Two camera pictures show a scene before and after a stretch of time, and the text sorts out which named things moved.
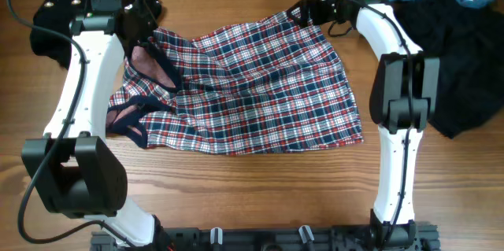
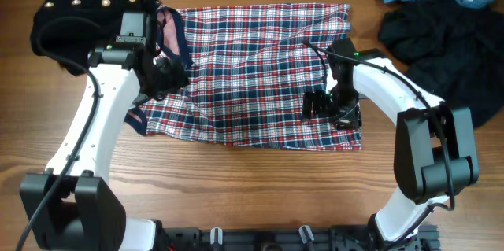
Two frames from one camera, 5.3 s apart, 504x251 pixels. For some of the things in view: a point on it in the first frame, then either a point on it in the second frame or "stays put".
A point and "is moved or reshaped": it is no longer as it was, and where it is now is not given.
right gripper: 315,11 to 319,104
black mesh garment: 468,41 stays put
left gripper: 150,24 to 174,79
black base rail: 414,236 stays put
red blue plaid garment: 271,84 is moved or reshaped
